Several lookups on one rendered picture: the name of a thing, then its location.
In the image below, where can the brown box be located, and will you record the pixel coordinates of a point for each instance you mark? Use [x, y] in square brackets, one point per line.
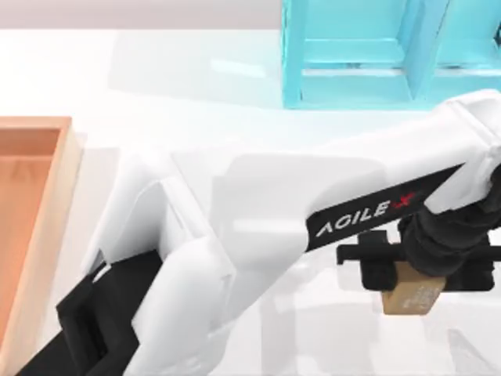
[411, 297]

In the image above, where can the light blue rack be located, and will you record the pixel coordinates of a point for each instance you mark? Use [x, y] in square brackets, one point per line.
[352, 51]

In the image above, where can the shallow salmon-coloured box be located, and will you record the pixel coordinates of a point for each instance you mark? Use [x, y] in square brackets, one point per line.
[27, 203]

